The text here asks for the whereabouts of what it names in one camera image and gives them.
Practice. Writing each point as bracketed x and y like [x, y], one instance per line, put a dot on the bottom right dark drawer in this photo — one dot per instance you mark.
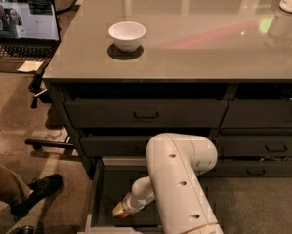
[251, 169]

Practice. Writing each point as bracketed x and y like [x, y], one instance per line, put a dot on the brown trouser leg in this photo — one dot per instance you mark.
[13, 190]

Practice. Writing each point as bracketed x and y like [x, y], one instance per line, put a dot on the white bowl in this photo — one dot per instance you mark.
[127, 35]

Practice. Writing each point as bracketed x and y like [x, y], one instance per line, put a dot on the orange fruit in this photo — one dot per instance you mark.
[124, 215]

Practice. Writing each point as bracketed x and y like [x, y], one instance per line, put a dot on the white sticky note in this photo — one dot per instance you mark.
[30, 66]

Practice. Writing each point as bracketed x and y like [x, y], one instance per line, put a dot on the top right dark drawer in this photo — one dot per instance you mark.
[254, 114]

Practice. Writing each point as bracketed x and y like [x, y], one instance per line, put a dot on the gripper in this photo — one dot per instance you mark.
[128, 204]

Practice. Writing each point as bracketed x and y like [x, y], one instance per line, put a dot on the open bottom left drawer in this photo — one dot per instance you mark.
[112, 180]

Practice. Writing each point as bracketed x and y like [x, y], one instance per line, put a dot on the top left dark drawer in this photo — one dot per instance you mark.
[145, 113]

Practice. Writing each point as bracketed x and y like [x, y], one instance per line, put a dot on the middle left dark drawer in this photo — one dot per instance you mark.
[94, 146]

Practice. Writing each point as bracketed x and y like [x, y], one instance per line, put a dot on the open black laptop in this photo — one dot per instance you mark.
[28, 29]

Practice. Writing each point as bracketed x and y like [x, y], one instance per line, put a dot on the middle right dark drawer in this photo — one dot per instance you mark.
[259, 146]

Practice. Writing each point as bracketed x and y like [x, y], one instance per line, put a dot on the black chair base leg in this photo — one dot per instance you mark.
[38, 144]

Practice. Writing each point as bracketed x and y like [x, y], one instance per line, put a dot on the black shoe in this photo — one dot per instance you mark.
[41, 189]

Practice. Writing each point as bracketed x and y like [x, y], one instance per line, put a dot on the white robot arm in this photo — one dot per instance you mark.
[174, 162]

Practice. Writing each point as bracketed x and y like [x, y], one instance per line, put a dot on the dark drawer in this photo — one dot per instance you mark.
[254, 114]
[251, 169]
[259, 146]
[94, 146]
[145, 113]

